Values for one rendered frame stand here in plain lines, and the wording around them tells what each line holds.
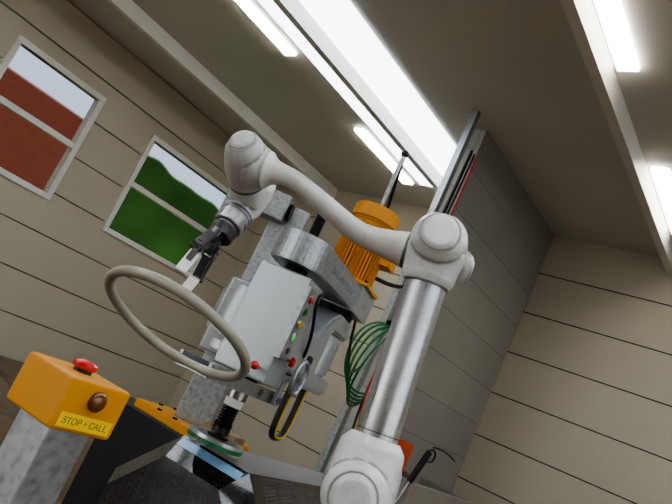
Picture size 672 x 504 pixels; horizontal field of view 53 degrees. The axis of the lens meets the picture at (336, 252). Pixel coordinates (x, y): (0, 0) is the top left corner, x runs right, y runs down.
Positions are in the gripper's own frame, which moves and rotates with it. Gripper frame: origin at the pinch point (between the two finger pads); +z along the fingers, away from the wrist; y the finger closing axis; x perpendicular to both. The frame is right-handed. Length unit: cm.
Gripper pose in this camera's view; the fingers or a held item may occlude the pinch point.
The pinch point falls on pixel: (182, 280)
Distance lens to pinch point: 180.1
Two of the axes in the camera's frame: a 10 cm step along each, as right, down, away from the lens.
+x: -8.6, -4.9, 1.2
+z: -4.7, 7.0, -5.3
